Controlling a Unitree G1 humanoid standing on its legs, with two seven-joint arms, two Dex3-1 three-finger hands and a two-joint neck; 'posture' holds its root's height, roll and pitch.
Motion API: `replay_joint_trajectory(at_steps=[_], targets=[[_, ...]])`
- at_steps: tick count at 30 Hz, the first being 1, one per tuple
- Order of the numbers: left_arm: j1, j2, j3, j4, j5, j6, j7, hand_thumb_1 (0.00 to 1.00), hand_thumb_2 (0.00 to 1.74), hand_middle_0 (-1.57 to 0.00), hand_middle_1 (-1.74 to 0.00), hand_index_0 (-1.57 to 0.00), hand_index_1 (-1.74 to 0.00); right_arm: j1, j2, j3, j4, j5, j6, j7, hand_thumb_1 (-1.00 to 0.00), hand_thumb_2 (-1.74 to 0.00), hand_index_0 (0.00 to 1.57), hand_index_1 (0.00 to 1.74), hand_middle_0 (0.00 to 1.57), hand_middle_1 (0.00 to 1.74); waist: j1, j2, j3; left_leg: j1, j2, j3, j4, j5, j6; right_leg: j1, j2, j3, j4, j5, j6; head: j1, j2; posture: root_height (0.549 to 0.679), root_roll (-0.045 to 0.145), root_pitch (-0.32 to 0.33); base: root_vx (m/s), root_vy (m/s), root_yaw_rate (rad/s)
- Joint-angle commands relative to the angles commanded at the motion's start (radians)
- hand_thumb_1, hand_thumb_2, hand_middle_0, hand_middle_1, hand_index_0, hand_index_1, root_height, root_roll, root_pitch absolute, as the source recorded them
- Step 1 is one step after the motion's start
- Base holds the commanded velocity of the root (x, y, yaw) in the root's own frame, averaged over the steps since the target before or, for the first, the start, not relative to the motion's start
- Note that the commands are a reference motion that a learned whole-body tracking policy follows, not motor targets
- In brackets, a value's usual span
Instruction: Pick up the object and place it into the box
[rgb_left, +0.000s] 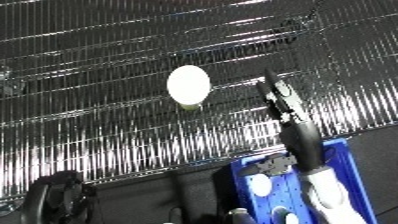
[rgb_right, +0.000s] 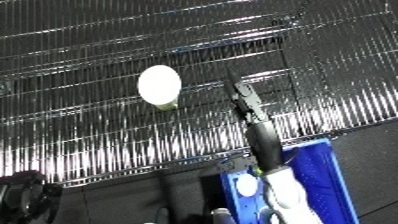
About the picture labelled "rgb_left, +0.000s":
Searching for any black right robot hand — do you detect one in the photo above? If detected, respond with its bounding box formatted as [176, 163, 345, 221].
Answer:
[254, 68, 327, 176]

